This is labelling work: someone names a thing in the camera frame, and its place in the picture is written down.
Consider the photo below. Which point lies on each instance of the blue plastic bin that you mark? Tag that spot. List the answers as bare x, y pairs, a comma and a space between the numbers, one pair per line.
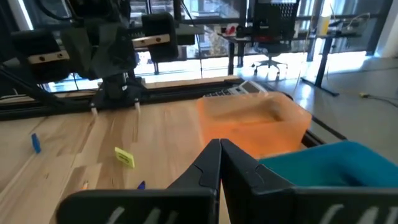
326, 168

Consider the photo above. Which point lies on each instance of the blue eraser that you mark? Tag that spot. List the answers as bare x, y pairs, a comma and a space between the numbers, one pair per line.
36, 143

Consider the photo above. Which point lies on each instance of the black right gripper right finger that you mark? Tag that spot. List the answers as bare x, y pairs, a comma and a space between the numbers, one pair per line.
264, 205

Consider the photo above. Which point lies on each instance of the yellow-green eraser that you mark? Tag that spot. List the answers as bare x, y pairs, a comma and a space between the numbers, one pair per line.
124, 157

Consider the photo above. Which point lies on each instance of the dark desk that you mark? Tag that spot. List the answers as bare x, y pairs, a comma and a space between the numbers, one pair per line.
230, 56

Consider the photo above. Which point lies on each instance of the black-legged desk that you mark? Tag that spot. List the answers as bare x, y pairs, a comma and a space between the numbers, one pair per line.
323, 62

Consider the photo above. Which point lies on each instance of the black office chair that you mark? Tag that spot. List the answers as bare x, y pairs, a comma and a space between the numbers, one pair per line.
273, 28

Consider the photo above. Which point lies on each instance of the black aluminium rig frame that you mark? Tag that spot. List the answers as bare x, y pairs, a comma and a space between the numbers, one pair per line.
186, 90

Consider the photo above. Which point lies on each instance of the yellow container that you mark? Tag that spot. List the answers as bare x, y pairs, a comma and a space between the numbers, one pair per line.
323, 25

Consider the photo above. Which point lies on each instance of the blue ballpoint pen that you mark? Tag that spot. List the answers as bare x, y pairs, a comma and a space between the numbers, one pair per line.
141, 185

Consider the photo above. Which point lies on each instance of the grey desk calculator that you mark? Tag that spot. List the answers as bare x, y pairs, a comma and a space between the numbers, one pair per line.
239, 90

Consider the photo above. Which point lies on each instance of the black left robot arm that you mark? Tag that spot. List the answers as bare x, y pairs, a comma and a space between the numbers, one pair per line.
118, 90

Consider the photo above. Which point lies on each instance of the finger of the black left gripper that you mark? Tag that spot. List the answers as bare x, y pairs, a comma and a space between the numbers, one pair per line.
40, 71
158, 28

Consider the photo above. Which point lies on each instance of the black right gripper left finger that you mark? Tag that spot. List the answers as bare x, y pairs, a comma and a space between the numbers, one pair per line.
186, 205

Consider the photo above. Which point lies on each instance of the translucent orange plastic bin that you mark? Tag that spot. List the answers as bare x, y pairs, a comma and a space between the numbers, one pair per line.
248, 137

